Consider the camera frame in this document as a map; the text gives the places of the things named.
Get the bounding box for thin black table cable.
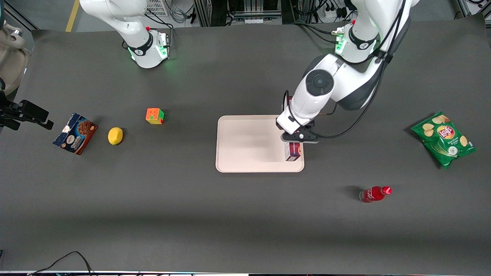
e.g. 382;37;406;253
27;251;94;276

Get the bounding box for green chips bag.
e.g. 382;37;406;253
411;111;477;169

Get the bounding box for white vented box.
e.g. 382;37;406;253
145;0;170;17

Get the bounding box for grey coiled cable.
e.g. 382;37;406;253
170;7;189;24

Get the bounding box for black right base cable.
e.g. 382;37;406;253
145;11;175;39

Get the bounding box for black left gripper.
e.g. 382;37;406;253
281;120;320;144

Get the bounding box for colourful puzzle cube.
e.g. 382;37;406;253
145;108;165;125

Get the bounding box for yellow lemon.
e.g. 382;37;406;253
107;127;124;146

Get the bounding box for black left base cables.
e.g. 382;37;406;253
291;21;346;45

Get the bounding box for beige plastic tray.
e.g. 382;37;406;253
216;115;305;173

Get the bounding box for white power strip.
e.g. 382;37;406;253
321;7;348;20

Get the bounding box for blue brown cookie box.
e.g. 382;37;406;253
53;113;98;155

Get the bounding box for red cookie box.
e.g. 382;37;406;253
284;96;303;162

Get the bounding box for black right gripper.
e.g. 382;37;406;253
0;100;54;131

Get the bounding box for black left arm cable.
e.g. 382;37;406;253
283;0;408;139

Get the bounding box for red soda bottle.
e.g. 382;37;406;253
359;186;392;203

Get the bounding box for metal equipment rack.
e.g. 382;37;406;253
193;0;283;27

